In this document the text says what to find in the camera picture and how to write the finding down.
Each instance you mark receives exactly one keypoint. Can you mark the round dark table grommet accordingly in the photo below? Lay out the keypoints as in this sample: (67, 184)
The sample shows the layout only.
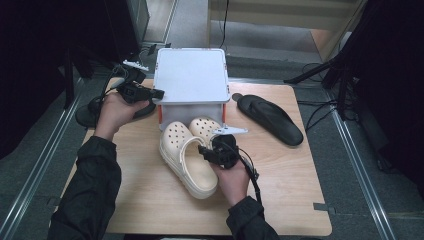
(236, 97)

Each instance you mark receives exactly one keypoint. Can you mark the white shoe rack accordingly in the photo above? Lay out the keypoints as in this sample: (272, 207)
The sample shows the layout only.
(190, 73)

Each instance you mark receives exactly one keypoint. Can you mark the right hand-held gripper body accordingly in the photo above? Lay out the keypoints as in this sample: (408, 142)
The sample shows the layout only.
(226, 150)

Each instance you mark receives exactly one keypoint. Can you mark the cream perforated clog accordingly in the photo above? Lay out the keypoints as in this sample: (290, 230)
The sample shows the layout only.
(196, 173)
(203, 128)

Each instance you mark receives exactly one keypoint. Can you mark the person's right hand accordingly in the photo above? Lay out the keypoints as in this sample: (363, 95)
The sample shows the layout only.
(235, 183)

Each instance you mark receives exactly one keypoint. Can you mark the grey tape piece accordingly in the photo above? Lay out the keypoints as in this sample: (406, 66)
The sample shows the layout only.
(323, 207)
(53, 201)

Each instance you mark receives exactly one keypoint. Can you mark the black tripod stand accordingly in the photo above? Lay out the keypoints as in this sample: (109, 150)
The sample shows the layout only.
(310, 71)

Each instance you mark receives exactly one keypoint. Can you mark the small black adapter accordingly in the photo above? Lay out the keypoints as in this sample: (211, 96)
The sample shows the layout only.
(151, 49)

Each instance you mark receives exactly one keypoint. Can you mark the metal floor rail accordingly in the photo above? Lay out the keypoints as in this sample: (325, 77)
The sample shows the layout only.
(360, 166)
(41, 166)

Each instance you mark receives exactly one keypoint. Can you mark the dark curtain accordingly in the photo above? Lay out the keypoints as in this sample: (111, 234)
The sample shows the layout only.
(393, 83)
(26, 66)

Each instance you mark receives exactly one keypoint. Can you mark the person's left hand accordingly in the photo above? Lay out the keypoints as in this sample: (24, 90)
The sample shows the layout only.
(115, 115)

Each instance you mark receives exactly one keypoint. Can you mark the black slipper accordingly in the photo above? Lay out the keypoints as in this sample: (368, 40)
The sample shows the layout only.
(273, 120)
(85, 118)

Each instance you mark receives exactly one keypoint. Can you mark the dark cabinet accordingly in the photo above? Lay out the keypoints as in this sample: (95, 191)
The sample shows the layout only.
(123, 26)

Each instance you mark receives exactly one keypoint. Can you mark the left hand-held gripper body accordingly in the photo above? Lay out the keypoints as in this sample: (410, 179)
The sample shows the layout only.
(133, 88)

